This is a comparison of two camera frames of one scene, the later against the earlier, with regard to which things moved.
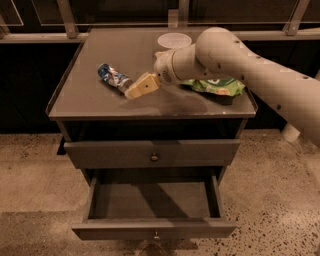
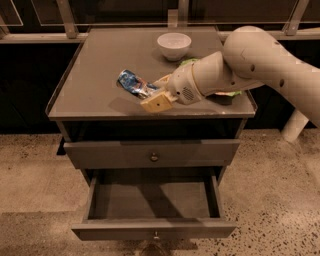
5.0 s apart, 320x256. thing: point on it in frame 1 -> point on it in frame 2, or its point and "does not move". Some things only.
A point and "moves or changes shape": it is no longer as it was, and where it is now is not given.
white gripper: [164, 69] -> [181, 84]
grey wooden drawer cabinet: [154, 161] does not move
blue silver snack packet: [116, 79] moves or changes shape
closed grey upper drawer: [145, 154] does not move
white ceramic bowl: [174, 40] does not move
